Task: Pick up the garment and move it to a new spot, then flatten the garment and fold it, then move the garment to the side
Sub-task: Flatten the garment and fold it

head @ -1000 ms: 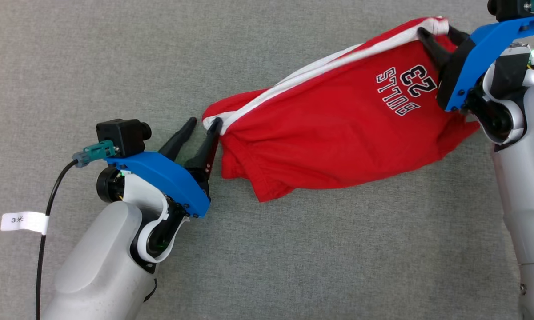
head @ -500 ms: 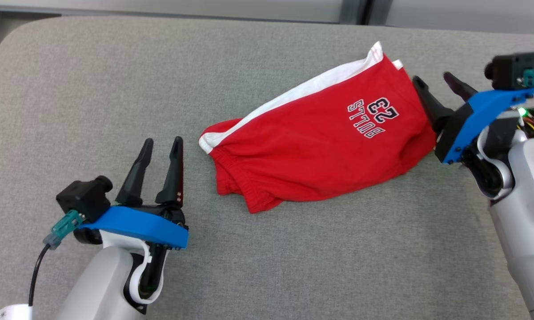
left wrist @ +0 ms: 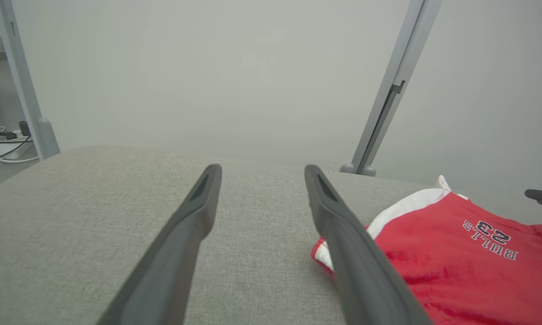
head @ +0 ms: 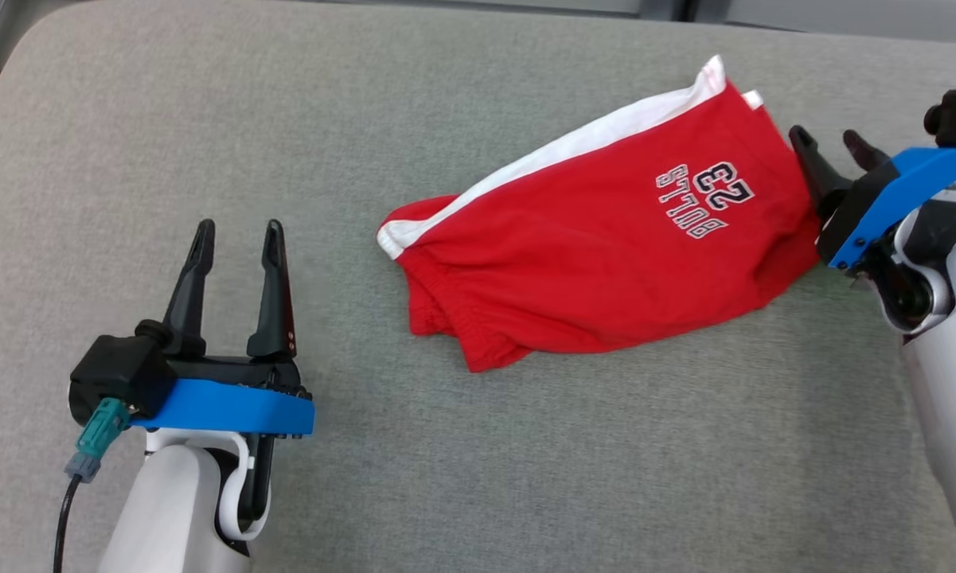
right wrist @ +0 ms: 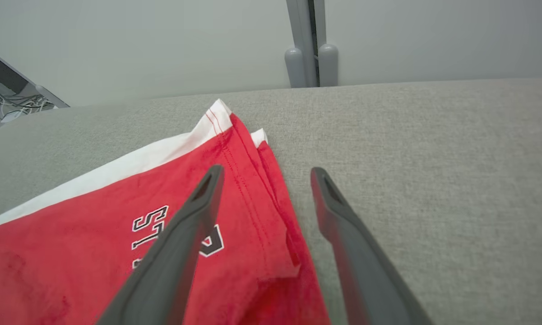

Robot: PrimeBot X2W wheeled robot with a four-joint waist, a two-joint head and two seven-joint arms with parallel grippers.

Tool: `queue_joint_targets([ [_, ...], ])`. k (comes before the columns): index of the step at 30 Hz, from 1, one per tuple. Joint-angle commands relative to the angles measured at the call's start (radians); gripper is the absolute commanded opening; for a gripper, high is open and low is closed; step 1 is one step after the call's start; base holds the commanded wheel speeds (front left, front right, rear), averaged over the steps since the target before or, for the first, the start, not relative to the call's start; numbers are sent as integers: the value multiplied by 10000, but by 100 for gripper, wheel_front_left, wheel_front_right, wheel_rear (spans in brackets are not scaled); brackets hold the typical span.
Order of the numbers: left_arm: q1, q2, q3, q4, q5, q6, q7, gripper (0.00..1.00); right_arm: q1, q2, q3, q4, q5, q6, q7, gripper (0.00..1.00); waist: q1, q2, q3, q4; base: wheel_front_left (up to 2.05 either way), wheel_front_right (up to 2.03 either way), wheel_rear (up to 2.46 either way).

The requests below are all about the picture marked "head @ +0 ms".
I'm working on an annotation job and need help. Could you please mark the grey partition post with feet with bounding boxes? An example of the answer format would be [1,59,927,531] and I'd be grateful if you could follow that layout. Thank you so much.
[639,0,727,22]

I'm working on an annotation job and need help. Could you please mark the left camera cable teal plug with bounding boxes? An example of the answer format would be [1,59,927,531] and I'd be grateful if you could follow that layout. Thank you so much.
[54,398,133,573]

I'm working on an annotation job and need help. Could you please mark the red and white basketball shorts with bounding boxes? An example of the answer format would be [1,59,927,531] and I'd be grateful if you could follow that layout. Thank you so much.
[377,54,827,373]

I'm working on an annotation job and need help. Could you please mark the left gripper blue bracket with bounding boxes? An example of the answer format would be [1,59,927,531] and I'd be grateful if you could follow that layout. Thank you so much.
[131,219,316,520]

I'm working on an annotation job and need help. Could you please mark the grey fabric cushion surface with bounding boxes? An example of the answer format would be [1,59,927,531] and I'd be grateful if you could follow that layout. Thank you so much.
[0,0,956,573]

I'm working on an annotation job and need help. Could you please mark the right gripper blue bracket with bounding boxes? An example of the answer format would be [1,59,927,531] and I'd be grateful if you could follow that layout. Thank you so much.
[787,124,956,272]

